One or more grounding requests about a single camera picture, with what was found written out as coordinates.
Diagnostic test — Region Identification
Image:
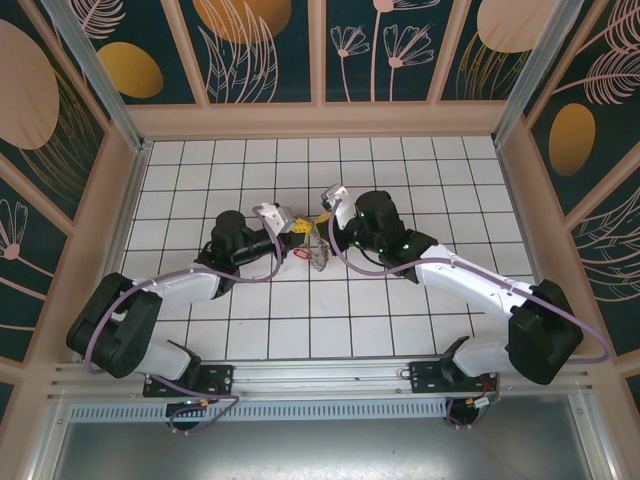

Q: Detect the metal disc with keyrings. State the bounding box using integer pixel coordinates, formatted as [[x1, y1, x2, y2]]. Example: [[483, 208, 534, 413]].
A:
[[307, 219, 335, 274]]

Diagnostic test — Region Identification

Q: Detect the grey metal sheet panel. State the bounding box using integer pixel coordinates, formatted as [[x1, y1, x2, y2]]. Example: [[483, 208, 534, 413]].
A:
[[49, 419, 596, 480]]

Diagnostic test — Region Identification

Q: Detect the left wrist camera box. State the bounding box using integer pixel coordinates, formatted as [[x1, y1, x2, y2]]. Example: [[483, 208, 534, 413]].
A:
[[254, 201, 297, 236]]

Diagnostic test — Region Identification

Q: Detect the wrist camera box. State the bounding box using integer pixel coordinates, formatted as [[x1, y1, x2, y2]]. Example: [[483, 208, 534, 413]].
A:
[[254, 201, 297, 236], [319, 183, 357, 231]]

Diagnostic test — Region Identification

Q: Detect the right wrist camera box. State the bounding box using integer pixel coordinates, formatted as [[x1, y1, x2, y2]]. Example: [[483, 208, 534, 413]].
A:
[[319, 183, 357, 231]]

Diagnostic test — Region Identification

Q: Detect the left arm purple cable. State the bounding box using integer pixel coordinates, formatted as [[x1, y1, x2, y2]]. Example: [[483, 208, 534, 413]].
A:
[[84, 204, 289, 436]]

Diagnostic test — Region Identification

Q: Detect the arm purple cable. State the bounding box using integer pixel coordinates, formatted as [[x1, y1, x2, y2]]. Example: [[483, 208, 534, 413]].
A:
[[84, 204, 289, 436], [329, 199, 614, 431]]

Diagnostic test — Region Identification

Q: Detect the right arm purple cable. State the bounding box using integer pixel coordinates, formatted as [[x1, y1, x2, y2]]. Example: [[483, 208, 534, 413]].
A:
[[329, 199, 614, 431]]

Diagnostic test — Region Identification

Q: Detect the aluminium side rail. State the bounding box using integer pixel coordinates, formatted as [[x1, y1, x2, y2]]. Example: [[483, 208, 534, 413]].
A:
[[79, 142, 154, 361], [494, 142, 566, 356]]

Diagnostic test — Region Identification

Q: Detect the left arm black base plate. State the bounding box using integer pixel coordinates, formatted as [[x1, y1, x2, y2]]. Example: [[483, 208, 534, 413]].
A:
[[143, 363, 236, 399]]

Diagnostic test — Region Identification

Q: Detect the aluminium mounting rail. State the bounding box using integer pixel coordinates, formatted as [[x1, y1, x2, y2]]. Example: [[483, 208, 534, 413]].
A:
[[47, 354, 594, 401]]

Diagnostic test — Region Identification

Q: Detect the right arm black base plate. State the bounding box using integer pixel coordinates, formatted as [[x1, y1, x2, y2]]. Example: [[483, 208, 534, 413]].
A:
[[408, 359, 501, 396]]

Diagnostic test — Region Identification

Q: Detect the slotted grey cable duct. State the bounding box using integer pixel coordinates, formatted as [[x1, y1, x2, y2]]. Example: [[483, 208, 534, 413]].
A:
[[67, 399, 454, 421]]

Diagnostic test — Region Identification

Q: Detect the aluminium corner post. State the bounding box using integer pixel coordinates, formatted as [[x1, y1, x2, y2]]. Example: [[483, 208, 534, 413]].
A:
[[42, 0, 151, 154], [492, 0, 586, 146]]

